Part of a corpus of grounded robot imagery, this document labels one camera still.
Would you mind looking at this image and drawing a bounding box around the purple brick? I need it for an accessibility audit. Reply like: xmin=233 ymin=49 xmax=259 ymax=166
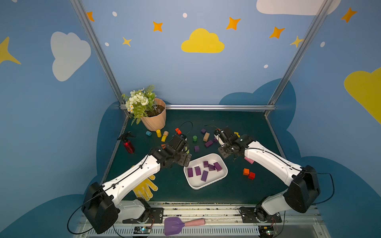
xmin=201 ymin=171 xmax=208 ymax=182
xmin=204 ymin=141 xmax=213 ymax=148
xmin=187 ymin=168 xmax=193 ymax=178
xmin=194 ymin=166 xmax=201 ymax=176

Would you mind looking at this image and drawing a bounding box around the dark purple block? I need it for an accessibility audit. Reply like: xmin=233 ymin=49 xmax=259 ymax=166
xmin=208 ymin=164 xmax=215 ymax=171

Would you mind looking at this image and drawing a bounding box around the white plastic storage bin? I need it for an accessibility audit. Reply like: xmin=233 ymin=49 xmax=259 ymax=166
xmin=184 ymin=153 xmax=228 ymax=190

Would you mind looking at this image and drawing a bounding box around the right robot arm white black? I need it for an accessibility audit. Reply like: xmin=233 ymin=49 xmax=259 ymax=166
xmin=214 ymin=127 xmax=320 ymax=222

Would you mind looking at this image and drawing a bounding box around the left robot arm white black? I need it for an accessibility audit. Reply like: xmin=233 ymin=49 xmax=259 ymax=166
xmin=80 ymin=134 xmax=191 ymax=234

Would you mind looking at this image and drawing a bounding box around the red orange brick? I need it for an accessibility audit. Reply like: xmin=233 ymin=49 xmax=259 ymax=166
xmin=175 ymin=128 xmax=182 ymax=135

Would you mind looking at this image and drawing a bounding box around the pink brick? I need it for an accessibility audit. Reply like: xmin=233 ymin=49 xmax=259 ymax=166
xmin=244 ymin=157 xmax=255 ymax=164

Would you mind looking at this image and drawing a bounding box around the yellow cylinder block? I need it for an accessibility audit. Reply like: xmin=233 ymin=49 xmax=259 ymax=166
xmin=156 ymin=130 xmax=162 ymax=138

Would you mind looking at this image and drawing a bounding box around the tan wooden brick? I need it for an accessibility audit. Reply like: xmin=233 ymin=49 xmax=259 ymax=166
xmin=203 ymin=132 xmax=210 ymax=142

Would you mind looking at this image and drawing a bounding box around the orange cube right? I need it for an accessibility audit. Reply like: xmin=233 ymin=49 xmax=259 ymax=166
xmin=243 ymin=169 xmax=250 ymax=176

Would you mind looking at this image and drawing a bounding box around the red cube right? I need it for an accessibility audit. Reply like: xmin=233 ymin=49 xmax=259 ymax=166
xmin=248 ymin=172 xmax=256 ymax=179

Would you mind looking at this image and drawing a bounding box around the red spray bottle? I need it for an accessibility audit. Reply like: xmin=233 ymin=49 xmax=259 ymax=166
xmin=117 ymin=131 xmax=135 ymax=154

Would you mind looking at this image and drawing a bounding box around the yellow work glove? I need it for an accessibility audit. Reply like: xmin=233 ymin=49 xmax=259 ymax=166
xmin=133 ymin=175 xmax=158 ymax=201

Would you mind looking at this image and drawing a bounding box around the potted plant terracotta pot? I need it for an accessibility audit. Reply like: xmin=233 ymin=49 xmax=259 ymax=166
xmin=122 ymin=85 xmax=166 ymax=131

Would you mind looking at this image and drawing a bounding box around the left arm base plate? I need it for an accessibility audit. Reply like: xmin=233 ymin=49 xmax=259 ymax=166
xmin=122 ymin=207 xmax=164 ymax=224

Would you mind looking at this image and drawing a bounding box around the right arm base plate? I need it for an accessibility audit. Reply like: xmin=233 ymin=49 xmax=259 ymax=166
xmin=238 ymin=206 xmax=282 ymax=223

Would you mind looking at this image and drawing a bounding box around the purple toy shovel pink handle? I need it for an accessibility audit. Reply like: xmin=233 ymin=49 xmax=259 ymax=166
xmin=164 ymin=217 xmax=206 ymax=236

